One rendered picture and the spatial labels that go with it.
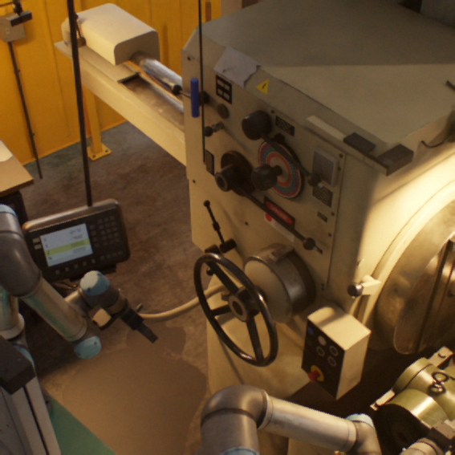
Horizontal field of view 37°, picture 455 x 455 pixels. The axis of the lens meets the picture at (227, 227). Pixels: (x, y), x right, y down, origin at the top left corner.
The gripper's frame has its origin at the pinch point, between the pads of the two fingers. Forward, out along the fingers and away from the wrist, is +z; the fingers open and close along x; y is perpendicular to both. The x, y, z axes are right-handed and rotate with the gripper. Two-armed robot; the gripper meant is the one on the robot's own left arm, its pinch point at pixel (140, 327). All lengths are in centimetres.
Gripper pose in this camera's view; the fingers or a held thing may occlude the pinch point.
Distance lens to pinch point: 231.0
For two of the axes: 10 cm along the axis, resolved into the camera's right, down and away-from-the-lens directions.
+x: -6.5, -4.1, 6.3
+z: 3.8, 5.5, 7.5
